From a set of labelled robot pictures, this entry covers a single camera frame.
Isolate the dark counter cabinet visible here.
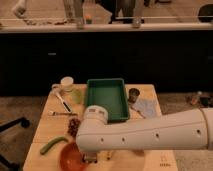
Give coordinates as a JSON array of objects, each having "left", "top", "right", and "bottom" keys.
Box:
[{"left": 0, "top": 31, "right": 213, "bottom": 96}]

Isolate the red bowl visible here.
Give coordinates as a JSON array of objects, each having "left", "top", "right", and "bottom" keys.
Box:
[{"left": 59, "top": 143, "right": 87, "bottom": 171}]

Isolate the white mug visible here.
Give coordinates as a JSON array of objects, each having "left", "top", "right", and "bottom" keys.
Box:
[{"left": 52, "top": 76, "right": 74, "bottom": 92}]

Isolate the bunch of dark grapes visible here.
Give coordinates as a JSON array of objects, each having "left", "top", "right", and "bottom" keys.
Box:
[{"left": 68, "top": 118, "right": 81, "bottom": 137}]

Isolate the green plastic tray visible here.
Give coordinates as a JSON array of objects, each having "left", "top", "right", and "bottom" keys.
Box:
[{"left": 85, "top": 78, "right": 130, "bottom": 123}]

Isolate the green cucumber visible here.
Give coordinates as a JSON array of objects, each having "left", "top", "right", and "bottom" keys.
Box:
[{"left": 40, "top": 137, "right": 68, "bottom": 155}]

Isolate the yellow banana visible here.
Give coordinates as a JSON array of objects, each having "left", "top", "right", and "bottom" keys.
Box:
[{"left": 106, "top": 151, "right": 112, "bottom": 160}]

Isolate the black office chair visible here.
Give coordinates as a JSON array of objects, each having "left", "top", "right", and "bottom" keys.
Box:
[{"left": 0, "top": 116, "right": 31, "bottom": 171}]

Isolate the black white marker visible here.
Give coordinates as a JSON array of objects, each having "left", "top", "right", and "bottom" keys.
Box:
[{"left": 54, "top": 92, "right": 72, "bottom": 113}]

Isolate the metal cup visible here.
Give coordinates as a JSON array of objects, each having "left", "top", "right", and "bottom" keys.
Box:
[{"left": 128, "top": 88, "right": 140, "bottom": 103}]

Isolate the silver fork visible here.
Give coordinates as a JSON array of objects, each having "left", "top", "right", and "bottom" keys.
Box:
[{"left": 49, "top": 111, "right": 77, "bottom": 116}]

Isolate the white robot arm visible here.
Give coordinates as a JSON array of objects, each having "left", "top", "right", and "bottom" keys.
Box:
[{"left": 76, "top": 105, "right": 213, "bottom": 161}]

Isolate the light blue cloth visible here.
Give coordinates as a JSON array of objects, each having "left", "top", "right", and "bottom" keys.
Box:
[{"left": 131, "top": 99, "right": 157, "bottom": 118}]

